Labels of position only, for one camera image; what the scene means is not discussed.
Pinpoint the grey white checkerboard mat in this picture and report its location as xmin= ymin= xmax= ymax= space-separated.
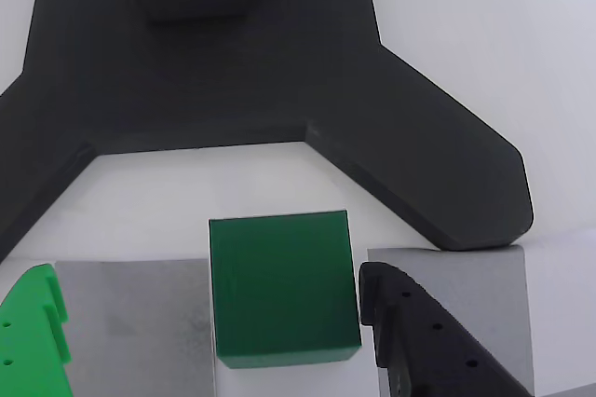
xmin=0 ymin=228 xmax=596 ymax=397

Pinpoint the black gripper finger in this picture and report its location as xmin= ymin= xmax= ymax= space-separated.
xmin=357 ymin=260 xmax=536 ymax=397

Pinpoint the black camera stand base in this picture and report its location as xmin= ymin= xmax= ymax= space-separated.
xmin=0 ymin=0 xmax=535 ymax=268

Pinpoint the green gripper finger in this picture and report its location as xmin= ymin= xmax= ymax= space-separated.
xmin=0 ymin=263 xmax=76 ymax=397

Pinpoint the dark green dice cube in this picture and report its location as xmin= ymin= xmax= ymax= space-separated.
xmin=207 ymin=209 xmax=363 ymax=371

